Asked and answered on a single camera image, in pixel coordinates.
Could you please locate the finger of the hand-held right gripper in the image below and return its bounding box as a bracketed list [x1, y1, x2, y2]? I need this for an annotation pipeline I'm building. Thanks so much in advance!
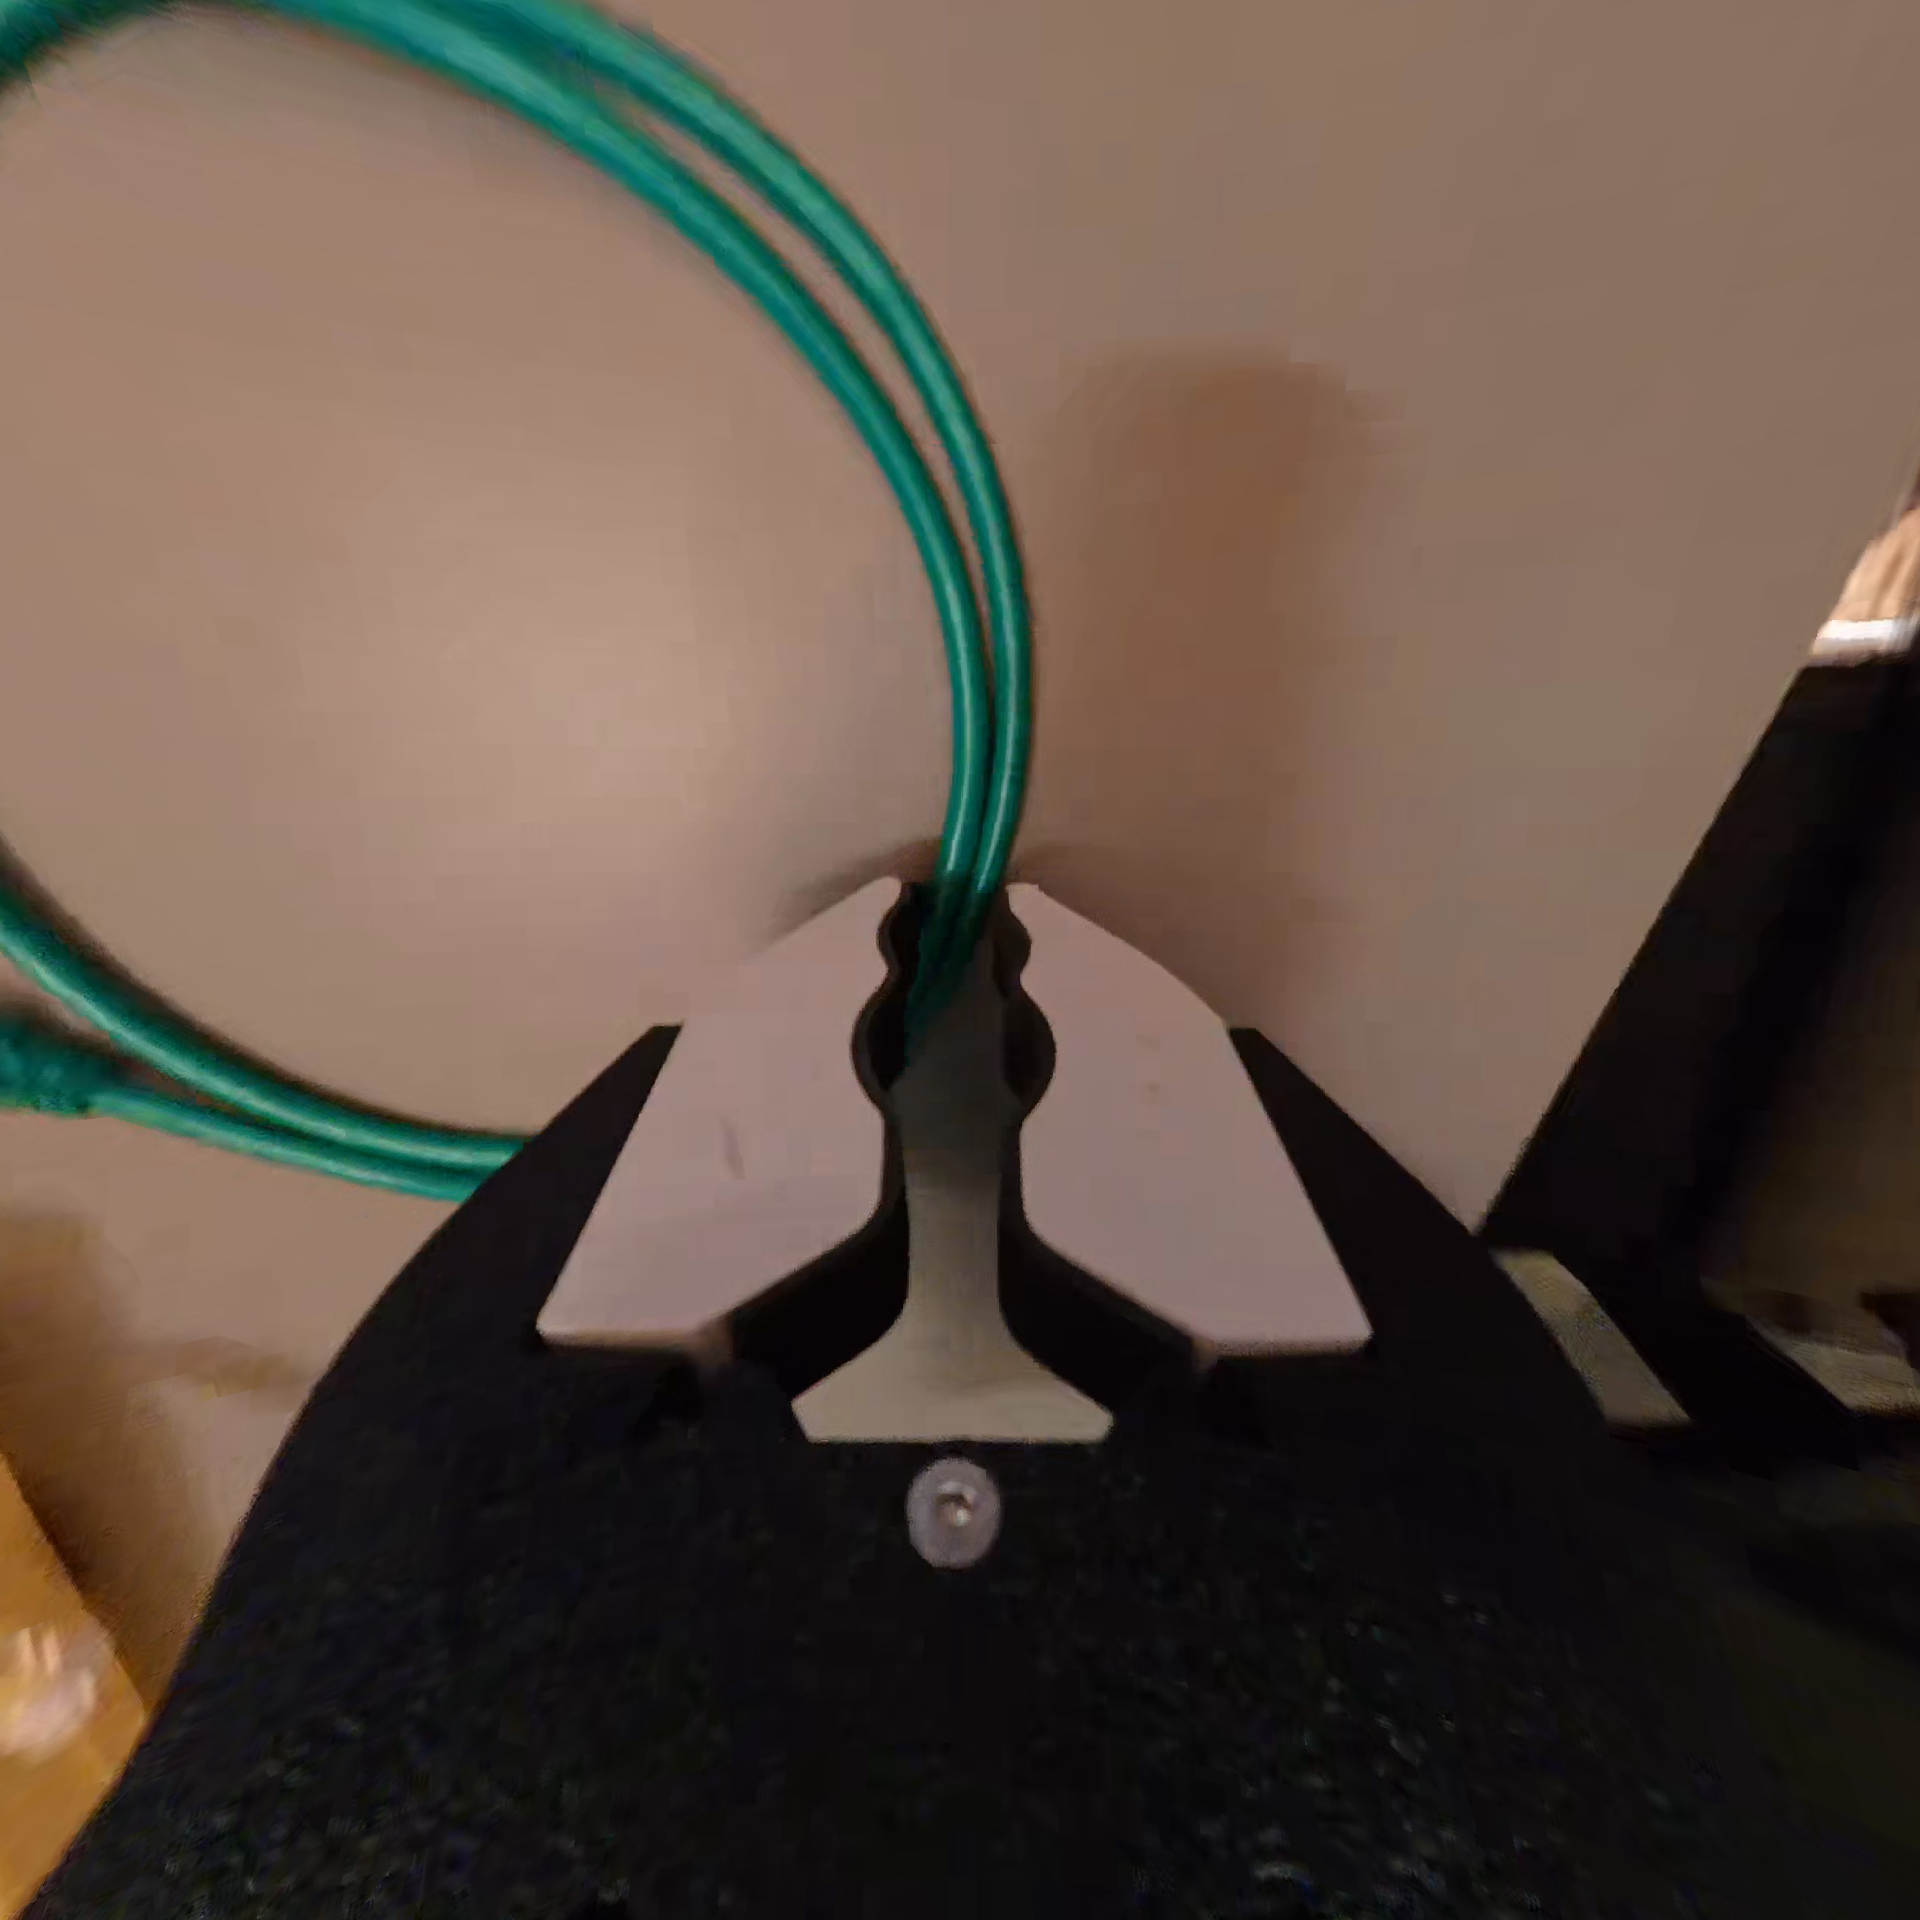
[1722, 1286, 1920, 1421]
[1495, 1245, 1694, 1431]
[534, 874, 922, 1346]
[982, 879, 1375, 1346]

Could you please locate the green ethernet cable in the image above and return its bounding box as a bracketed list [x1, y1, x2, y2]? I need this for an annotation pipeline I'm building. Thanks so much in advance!
[0, 0, 1037, 1205]

